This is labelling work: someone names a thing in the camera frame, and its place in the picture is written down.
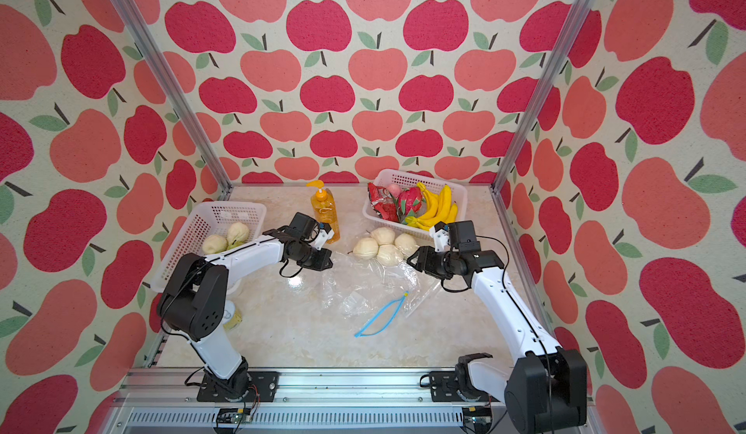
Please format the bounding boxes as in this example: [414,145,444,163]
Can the small clear pear bag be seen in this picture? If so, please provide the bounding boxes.
[322,253,390,319]

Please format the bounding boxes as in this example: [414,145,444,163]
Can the clear blue zip-top bag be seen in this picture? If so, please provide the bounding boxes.
[341,259,438,339]

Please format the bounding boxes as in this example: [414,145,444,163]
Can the cream toy pear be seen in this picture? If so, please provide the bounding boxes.
[225,222,251,249]

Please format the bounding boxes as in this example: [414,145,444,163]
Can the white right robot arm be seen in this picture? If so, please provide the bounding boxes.
[407,220,588,433]

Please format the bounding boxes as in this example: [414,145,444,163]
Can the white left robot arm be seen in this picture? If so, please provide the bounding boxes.
[157,213,335,403]

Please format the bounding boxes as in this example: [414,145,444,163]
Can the cream pear in zip bag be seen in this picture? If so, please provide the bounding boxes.
[353,237,379,260]

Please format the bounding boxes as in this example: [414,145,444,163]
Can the red snack bag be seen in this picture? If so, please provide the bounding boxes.
[367,183,399,223]

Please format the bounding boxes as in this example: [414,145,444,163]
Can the orange soap pump bottle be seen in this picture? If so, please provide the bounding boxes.
[307,180,340,243]

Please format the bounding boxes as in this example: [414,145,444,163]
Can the lower yellow toy banana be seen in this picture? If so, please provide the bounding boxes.
[404,183,458,230]

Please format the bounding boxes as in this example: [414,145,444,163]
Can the yellow toy banana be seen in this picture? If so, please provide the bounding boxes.
[404,183,458,230]
[434,185,453,222]

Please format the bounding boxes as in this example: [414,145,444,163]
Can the upper yellow toy banana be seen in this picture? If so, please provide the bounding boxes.
[434,185,453,222]

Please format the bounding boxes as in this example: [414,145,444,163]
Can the pink toy dragon fruit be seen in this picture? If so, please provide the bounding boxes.
[396,186,427,223]

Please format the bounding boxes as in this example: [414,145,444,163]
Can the white plastic fruit basket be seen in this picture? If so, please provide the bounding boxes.
[363,169,467,240]

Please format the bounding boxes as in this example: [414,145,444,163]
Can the white empty plastic basket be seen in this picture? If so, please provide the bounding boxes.
[150,200,267,294]

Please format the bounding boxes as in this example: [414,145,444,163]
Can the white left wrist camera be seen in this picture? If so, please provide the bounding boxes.
[311,222,335,251]

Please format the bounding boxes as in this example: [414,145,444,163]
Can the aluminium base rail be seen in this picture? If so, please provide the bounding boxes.
[113,366,540,434]

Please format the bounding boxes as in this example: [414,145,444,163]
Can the aluminium right corner post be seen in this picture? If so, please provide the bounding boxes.
[490,0,596,198]

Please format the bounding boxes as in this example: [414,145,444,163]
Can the aluminium corner post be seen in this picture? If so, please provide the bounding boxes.
[110,0,233,200]
[490,0,596,198]

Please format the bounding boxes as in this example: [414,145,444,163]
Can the aluminium left corner post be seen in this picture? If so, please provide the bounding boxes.
[110,0,233,200]

